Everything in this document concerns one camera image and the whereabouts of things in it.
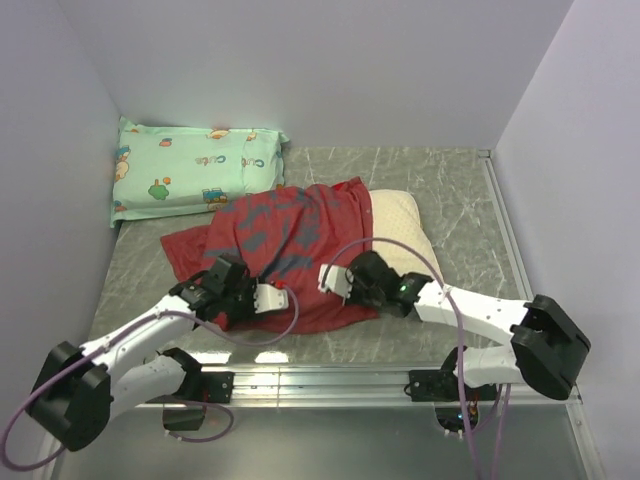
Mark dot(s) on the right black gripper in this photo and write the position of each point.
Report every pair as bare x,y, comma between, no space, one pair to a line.
354,298

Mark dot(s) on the aluminium front rail frame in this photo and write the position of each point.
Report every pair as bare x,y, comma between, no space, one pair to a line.
342,422

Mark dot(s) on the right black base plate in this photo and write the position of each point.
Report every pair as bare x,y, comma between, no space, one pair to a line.
437,386

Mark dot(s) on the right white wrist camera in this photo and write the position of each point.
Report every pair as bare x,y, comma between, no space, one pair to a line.
336,280

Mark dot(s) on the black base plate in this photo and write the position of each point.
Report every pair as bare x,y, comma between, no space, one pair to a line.
437,386
201,394

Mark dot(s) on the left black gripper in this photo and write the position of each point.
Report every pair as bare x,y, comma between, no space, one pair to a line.
249,284

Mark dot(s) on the cream yellow foam pillow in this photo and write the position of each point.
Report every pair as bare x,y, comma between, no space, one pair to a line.
396,216

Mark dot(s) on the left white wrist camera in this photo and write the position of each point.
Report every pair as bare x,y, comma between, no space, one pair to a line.
270,298

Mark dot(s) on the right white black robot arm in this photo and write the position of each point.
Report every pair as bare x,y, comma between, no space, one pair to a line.
535,342

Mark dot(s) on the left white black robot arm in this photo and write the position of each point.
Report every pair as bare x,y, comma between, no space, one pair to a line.
81,388

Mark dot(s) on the red patterned pillowcase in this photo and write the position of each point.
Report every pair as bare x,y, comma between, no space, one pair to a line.
284,236

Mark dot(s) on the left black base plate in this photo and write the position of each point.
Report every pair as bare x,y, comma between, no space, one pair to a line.
201,394

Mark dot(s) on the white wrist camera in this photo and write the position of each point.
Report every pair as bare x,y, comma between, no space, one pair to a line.
336,280
270,298

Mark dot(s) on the mint green cartoon pillow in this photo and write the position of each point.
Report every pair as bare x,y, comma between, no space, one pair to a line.
174,171

